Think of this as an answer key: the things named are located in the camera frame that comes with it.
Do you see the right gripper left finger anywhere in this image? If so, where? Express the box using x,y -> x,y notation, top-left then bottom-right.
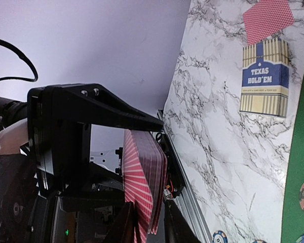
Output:
103,202 -> 134,243

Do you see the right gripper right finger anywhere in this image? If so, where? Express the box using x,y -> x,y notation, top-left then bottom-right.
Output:
164,200 -> 201,243

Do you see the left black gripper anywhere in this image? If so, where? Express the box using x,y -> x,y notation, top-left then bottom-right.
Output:
0,84 -> 164,242

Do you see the red playing card deck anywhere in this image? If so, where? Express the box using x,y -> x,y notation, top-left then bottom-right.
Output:
122,130 -> 167,242

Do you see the scattered blue ten chip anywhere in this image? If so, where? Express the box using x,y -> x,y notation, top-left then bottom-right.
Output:
212,230 -> 228,243
252,239 -> 267,243

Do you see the round green poker mat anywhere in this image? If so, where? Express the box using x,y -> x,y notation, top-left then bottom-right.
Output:
281,76 -> 304,242

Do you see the gold blue card box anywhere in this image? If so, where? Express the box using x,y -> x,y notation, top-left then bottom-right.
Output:
240,37 -> 290,117

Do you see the stray red card on table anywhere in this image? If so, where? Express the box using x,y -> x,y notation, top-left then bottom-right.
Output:
243,0 -> 295,45

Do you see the front aluminium rail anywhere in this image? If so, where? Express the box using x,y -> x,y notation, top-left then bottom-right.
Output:
157,109 -> 213,243

